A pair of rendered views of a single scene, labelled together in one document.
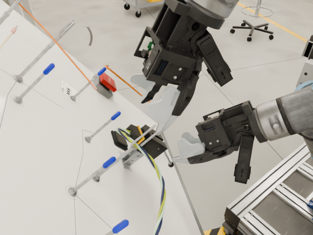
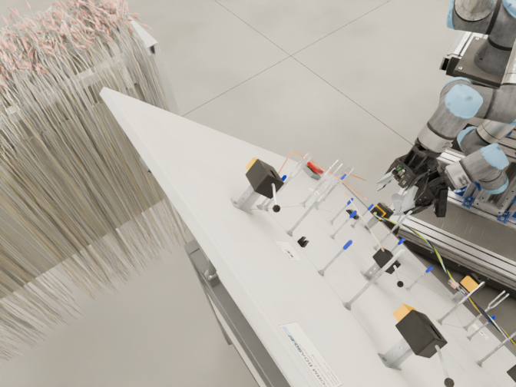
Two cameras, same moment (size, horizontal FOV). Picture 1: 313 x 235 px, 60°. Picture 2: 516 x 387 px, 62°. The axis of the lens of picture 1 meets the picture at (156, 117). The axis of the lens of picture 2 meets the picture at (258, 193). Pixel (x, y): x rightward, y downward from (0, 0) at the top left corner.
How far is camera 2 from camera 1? 0.89 m
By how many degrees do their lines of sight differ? 17
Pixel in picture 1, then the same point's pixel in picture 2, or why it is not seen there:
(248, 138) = (444, 190)
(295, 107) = (474, 169)
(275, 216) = (429, 213)
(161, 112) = (408, 201)
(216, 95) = (315, 84)
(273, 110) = (460, 172)
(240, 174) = (441, 212)
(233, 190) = (376, 197)
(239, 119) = (438, 180)
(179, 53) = (421, 172)
